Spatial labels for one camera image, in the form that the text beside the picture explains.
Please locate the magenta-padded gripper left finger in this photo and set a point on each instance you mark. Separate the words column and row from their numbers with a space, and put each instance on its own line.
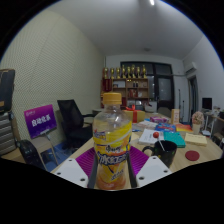
column 71, row 171

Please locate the black mug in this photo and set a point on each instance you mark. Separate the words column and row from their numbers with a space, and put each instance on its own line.
column 165, row 153

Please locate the dark grey bag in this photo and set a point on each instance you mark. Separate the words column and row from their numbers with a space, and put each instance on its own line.
column 6, row 90

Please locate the black office chair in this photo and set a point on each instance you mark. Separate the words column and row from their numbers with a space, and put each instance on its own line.
column 71, row 120

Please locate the orange book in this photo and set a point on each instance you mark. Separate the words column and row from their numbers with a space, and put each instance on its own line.
column 184, row 128

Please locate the blue printed book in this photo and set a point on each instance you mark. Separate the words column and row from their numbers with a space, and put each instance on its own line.
column 165, row 127

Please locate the white book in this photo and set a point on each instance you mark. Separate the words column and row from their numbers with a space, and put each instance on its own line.
column 148, row 136

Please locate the purple sign board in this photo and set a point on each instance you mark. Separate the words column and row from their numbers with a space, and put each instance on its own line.
column 40, row 121

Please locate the red lollipop with white stick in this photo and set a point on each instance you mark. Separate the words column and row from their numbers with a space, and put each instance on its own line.
column 156, row 135

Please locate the ceiling light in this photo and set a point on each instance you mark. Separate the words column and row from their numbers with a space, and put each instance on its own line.
column 152, row 2

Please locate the purple pink box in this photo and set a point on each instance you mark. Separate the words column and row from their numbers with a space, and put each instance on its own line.
column 159, row 119

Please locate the teal book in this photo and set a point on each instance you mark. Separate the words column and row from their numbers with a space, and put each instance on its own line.
column 175, row 139

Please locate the flat round red coaster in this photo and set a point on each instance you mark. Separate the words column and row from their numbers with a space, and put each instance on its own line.
column 192, row 155

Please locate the grey striped cushion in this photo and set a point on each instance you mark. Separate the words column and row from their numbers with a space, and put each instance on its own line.
column 6, row 133

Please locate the yellow-labelled orange-capped drink bottle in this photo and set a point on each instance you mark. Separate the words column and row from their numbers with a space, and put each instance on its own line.
column 112, row 140

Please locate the yellow notepad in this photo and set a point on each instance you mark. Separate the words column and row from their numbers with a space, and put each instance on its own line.
column 196, row 139

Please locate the white paper sheets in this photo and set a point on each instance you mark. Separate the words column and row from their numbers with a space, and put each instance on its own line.
column 145, row 125

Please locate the white wall air conditioner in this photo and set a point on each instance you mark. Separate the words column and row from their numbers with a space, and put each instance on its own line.
column 190, row 68

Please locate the wooden shelf unit with trophies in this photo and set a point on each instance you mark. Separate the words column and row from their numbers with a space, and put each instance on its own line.
column 133, row 88

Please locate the black chair backrest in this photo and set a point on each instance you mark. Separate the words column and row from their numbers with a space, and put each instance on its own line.
column 30, row 153

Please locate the black-framed glass door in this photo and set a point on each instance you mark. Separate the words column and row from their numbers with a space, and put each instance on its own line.
column 163, row 86

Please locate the black computer monitor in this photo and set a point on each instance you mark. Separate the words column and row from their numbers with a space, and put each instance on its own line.
column 207, row 103

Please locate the grey chair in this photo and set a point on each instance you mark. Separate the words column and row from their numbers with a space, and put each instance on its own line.
column 164, row 111

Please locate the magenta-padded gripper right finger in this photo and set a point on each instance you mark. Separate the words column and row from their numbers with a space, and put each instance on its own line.
column 153, row 170

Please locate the orange standing card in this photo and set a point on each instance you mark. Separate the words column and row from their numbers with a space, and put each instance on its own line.
column 175, row 116

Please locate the yellow gift box, red ribbon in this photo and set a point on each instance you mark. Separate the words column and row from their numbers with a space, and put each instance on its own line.
column 137, row 115

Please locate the wooden side desk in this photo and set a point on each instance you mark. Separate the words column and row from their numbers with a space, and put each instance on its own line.
column 215, row 121

